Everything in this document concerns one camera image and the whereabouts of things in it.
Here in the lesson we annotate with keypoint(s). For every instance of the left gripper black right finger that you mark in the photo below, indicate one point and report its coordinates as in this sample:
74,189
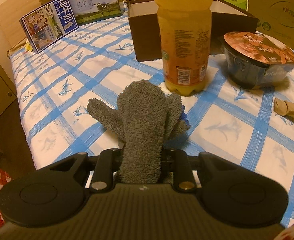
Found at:
176,169

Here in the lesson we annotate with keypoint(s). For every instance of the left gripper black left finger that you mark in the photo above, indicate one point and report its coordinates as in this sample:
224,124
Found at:
103,178

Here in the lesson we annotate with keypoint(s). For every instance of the beige sock white cuff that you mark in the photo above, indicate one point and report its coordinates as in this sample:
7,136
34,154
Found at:
283,108

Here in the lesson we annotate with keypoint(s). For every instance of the blue cloth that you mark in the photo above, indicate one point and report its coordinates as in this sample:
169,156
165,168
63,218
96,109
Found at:
183,116

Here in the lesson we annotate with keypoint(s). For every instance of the black instant rice bowl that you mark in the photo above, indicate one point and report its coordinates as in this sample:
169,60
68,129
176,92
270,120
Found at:
255,60

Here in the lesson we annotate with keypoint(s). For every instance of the blue checked tablecloth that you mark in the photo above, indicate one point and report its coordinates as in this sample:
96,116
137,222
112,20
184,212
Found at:
98,61

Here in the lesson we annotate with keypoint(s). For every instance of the dark brown open box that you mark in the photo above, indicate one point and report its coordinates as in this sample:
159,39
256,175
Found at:
145,33

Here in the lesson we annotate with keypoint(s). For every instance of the blue milk carton box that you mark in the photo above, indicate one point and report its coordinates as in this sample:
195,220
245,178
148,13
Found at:
48,24

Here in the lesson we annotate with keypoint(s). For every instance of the cow picture milk box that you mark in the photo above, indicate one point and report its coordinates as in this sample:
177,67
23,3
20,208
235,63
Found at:
89,11

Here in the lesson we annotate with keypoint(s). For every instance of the orange juice bottle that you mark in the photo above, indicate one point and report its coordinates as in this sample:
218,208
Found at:
185,28

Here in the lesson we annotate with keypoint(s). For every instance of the wooden headboard panel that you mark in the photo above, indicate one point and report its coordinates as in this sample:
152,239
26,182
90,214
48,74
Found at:
11,11

